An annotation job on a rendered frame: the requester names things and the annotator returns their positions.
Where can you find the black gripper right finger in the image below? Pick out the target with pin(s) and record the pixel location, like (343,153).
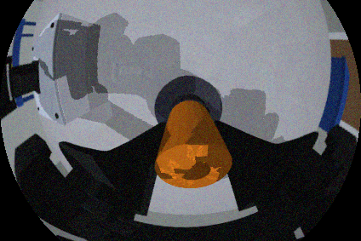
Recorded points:
(257,163)

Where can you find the orange knob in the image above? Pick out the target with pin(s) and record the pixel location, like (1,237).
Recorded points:
(192,153)

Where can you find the dark round pedestal with shaft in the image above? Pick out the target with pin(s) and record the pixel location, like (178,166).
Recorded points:
(187,88)

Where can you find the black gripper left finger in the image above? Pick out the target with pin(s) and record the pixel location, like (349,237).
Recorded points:
(128,169)

